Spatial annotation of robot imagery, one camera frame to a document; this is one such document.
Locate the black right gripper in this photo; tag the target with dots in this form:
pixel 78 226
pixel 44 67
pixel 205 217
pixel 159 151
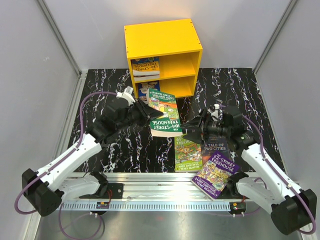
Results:
pixel 194 124

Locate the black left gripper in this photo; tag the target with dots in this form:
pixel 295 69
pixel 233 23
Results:
pixel 146 111

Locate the green treehouse book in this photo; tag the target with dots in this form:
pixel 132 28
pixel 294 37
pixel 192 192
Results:
pixel 167 125

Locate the lime 65-storey treehouse book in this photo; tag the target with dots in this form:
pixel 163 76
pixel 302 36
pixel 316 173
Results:
pixel 187 155

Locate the dark Tale of Two Cities book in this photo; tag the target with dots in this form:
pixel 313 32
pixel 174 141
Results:
pixel 213 144

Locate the dark blue treehouse book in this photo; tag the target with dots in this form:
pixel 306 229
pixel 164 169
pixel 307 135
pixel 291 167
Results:
pixel 142 88

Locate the yellow 130-storey treehouse book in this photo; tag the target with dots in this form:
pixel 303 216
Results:
pixel 149 66

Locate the purple 52-storey treehouse book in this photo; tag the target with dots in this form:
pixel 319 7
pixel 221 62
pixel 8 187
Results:
pixel 213 176

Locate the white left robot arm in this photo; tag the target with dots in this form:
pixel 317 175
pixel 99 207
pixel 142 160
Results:
pixel 47 188

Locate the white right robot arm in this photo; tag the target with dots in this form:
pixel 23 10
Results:
pixel 290 207

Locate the yellow wooden shelf cabinet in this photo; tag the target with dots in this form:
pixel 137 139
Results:
pixel 178 47

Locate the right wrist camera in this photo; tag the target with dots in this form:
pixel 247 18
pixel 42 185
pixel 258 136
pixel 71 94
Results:
pixel 215 112

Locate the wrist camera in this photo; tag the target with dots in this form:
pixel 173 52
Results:
pixel 215 112
pixel 127 95

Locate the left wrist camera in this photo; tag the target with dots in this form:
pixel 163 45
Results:
pixel 127 95

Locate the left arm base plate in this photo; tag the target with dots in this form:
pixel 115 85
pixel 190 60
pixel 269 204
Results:
pixel 102 203

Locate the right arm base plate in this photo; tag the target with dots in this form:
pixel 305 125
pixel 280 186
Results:
pixel 236 202

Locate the white slotted cable duct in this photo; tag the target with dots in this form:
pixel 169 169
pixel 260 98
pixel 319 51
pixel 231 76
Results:
pixel 146 206

